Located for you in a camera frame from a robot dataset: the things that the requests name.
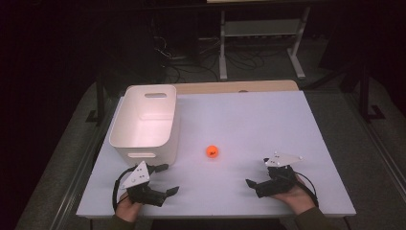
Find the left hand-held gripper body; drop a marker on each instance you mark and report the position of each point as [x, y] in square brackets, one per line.
[139, 179]

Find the white plastic storage bin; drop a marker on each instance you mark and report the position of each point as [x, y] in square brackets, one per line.
[145, 123]

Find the wooden table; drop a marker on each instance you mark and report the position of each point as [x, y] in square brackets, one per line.
[236, 87]

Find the white metal stand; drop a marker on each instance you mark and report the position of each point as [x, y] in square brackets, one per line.
[261, 28]

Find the person's left hand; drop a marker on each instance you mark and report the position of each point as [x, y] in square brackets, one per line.
[127, 209]

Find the orange ball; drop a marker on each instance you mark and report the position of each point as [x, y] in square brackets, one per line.
[212, 151]

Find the person's right hand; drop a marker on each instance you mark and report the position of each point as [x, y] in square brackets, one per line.
[295, 197]

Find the black metal stand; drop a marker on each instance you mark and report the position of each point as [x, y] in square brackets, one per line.
[99, 96]
[364, 92]

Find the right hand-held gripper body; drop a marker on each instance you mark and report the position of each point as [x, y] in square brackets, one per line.
[276, 180]

